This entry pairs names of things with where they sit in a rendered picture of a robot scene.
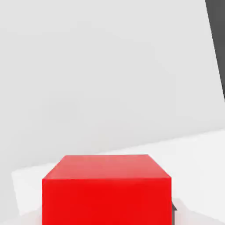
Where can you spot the small red cube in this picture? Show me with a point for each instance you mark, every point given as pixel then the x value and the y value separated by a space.
pixel 106 198

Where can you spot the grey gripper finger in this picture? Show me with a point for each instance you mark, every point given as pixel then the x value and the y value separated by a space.
pixel 182 217

